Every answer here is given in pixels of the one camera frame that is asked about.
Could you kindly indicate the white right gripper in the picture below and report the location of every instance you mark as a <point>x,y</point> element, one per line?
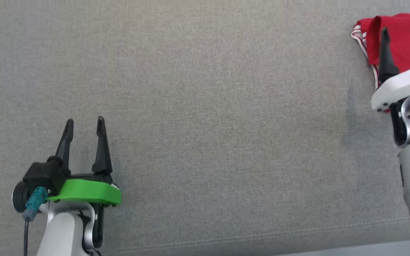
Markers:
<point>404,87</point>

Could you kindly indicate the grey fabric sofa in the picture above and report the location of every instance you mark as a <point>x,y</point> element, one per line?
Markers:
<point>226,124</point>

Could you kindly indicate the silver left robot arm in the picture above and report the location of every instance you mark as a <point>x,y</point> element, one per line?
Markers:
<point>62,231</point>

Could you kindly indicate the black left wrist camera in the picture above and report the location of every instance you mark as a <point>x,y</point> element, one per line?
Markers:
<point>41,176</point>

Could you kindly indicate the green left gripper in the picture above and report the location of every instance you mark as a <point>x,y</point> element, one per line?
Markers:
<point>91,190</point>

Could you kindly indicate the red and white jersey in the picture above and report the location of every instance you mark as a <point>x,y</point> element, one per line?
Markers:
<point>402,39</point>

